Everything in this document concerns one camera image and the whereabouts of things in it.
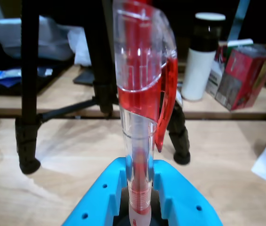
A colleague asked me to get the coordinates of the black flat device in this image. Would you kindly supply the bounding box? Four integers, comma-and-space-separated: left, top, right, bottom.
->
73, 68, 95, 87

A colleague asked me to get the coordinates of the white plastic bag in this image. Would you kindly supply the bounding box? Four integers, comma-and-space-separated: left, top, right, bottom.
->
67, 24, 93, 66

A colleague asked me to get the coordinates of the black tripod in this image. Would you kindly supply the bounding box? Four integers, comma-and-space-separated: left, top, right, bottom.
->
15, 0, 192, 175

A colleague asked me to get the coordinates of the white thermos black lid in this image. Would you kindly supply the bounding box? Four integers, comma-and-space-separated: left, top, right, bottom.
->
181, 13, 227, 102

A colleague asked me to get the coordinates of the red cardboard box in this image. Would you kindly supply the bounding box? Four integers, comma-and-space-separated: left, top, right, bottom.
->
214, 44, 266, 112

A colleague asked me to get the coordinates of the red clear retractable pen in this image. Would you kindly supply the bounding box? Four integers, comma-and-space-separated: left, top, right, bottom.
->
113, 0, 178, 226

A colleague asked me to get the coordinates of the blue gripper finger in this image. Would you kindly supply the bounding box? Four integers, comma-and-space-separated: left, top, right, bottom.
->
63, 157, 127, 226
151, 160, 223, 226

